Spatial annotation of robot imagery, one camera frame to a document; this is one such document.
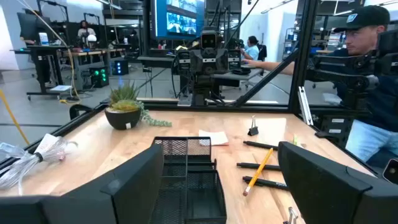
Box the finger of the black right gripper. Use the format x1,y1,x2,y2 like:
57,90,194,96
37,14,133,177
216,49,229,74
190,49,203,75

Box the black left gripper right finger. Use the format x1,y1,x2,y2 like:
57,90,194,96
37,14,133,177
277,141,398,224

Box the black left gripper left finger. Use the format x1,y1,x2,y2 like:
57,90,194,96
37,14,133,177
0,143,165,224

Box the black pen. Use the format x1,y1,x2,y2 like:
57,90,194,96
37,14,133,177
243,140,279,151
242,175,290,192
236,162,281,172

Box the yellow pencil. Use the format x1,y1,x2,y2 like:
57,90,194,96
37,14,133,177
243,147,274,197

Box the pink sticky note pad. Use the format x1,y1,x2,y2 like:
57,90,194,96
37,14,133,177
198,129,230,147

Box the black mesh desk organizer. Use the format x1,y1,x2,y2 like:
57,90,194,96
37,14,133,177
149,136,228,224

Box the grey office desk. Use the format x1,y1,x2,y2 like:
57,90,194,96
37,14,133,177
136,55,265,90

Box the person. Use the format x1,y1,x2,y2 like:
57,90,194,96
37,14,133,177
241,35,261,62
241,4,398,170
76,20,97,40

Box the large blue display screen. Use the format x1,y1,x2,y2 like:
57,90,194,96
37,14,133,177
150,0,206,41

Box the black controller box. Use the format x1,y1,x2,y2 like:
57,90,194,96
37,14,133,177
314,114,355,147

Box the black box with blue lights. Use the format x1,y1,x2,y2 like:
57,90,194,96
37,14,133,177
111,59,130,77

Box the potted succulent plant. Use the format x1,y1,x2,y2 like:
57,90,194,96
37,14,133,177
104,81,173,131

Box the computer with green lights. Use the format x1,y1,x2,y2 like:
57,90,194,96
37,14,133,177
89,65,110,89

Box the black standing desk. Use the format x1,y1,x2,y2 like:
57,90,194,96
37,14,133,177
11,44,74,101

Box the black desk monitor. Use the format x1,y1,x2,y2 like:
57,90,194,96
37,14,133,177
17,11,53,46

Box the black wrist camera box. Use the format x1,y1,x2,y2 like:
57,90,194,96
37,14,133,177
200,29,218,49

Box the clear bundled cable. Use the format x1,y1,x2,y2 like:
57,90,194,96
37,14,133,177
0,133,78,197

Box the small black camera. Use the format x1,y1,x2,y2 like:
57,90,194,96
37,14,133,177
382,157,398,185

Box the black aluminium table frame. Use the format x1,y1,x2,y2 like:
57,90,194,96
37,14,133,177
0,0,385,175

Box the silver aluminium bracket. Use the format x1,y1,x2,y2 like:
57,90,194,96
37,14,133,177
297,86,314,126

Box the yellow cord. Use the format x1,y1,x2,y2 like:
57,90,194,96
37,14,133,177
0,89,31,146

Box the yellow hanging cable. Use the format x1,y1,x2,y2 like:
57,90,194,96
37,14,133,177
15,0,82,105

